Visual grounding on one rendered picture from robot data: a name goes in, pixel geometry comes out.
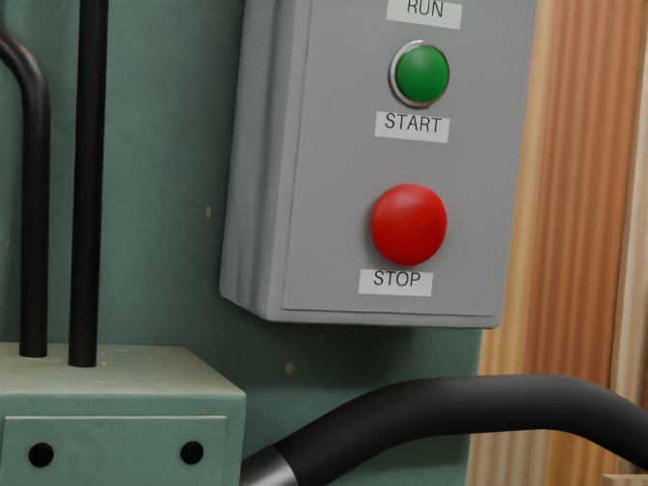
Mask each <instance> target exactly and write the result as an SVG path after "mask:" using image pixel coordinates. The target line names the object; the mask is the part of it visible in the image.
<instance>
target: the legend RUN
mask: <svg viewBox="0 0 648 486"><path fill-rule="evenodd" d="M461 12H462V5H458V4H451V3H445V2H439V1H432V0H389V3H388V12H387V19H389V20H396V21H403V22H410V23H416V24H424V25H431V26H438V27H445V28H451V29H458V30H460V21H461Z"/></svg>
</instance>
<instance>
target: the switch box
mask: <svg viewBox="0 0 648 486"><path fill-rule="evenodd" d="M432 1H439V2H445V3H451V4H458V5H462V12H461V21H460V30H458V29H451V28H445V27H438V26H431V25H424V24H416V23H410V22H403V21H396V20H389V19H387V12H388V3H389V0H245V6H244V16H243V27H242V38H241V48H240V59H239V70H238V80H237V91H236V101H235V112H234V123H233V133H232V144H231V155H230V165H229V186H228V196H227V207H226V217H225V227H224V238H223V249H222V259H221V270H220V281H219V291H220V294H221V296H223V297H225V298H226V299H228V300H230V301H232V302H233V303H234V304H236V305H238V306H240V307H242V308H243V309H245V310H247V311H250V312H251V313H253V314H255V315H257V316H259V317H260V318H262V319H264V320H266V321H268V322H270V323H292V324H325V325H357V326H389V327H421V328H453V329H486V330H491V329H494V328H497V327H498V326H499V325H500V323H501V318H502V309H503V300H504V291H505V284H506V275H507V266H508V258H509V250H510V241H511V232H512V224H513V216H514V207H515V199H516V190H517V182H518V173H519V165H520V156H521V148H522V140H523V131H524V122H525V114H526V106H527V89H528V81H529V73H530V64H531V55H532V47H533V39H534V30H535V21H536V14H537V5H538V0H432ZM411 41H428V42H431V43H433V44H435V45H436V46H437V47H439V48H440V49H441V50H442V51H443V53H444V54H445V57H446V59H447V62H448V65H449V81H448V85H447V88H446V90H445V93H444V94H443V95H442V97H441V98H440V99H439V100H437V101H436V102H435V103H433V104H431V105H429V106H425V107H414V106H409V105H407V104H405V103H403V102H402V101H401V100H399V99H398V98H397V97H396V95H395V94H394V92H393V91H392V87H391V84H390V79H389V69H390V63H391V61H392V57H393V56H394V54H395V52H396V51H397V50H398V49H399V48H400V47H402V46H403V45H404V44H406V43H409V42H411ZM377 111H379V112H389V113H397V114H407V115H416V116H425V117H434V118H443V119H450V120H449V129H448V137H447V143H440V142H429V141H420V140H410V139H399V138H390V137H380V136H374V135H375V125H376V117H377ZM404 183H412V184H417V185H421V186H424V187H427V188H428V189H430V190H432V191H433V192H434V193H435V194H436V195H437V196H438V197H439V198H440V200H441V201H442V203H443V205H444V207H445V212H446V217H447V229H446V234H445V239H444V242H443V244H442V246H441V247H440V249H439V250H438V251H437V253H436V254H435V255H433V256H432V257H431V258H429V259H428V260H426V261H425V262H423V263H420V264H417V265H409V266H406V265H400V264H397V263H394V262H391V261H389V260H387V259H385V258H384V257H383V256H381V255H380V254H379V252H378V251H377V250H376V248H375V247H374V245H373V242H372V240H371V236H370V231H369V221H370V215H371V212H372V209H373V207H374V205H375V204H376V202H377V201H378V200H379V198H380V197H381V196H382V195H383V194H384V193H385V192H386V191H388V190H389V189H391V188H393V186H396V185H399V184H404ZM361 269H367V270H387V271H406V272H425V273H433V280H432V288H431V296H411V295H388V294H364V293H359V285H360V276H361Z"/></svg>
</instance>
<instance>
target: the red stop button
mask: <svg viewBox="0 0 648 486"><path fill-rule="evenodd" d="M446 229H447V217H446V209H445V207H444V205H443V203H442V201H441V200H440V198H439V197H438V196H437V195H436V194H435V193H434V192H433V191H432V190H430V189H428V188H427V187H424V186H421V185H417V184H412V183H404V184H399V185H396V186H393V188H391V189H389V190H388V191H386V192H385V193H384V194H383V195H382V196H381V197H380V198H379V200H378V201H377V202H376V204H375V205H374V207H373V209H372V212H371V215H370V221H369V231H370V236H371V240H372V242H373V245H374V247H375V248H376V250H377V251H378V252H379V254H380V255H381V256H382V257H384V258H385V259H387V260H389V261H391V262H394V263H397V264H400V265H406V266H409V265H417V264H420V263H423V262H425V261H426V260H428V259H429V258H431V257H432V256H433V255H435V254H436V253H437V251H438V250H439V249H440V247H441V246H442V244H443V242H444V239H445V236H446Z"/></svg>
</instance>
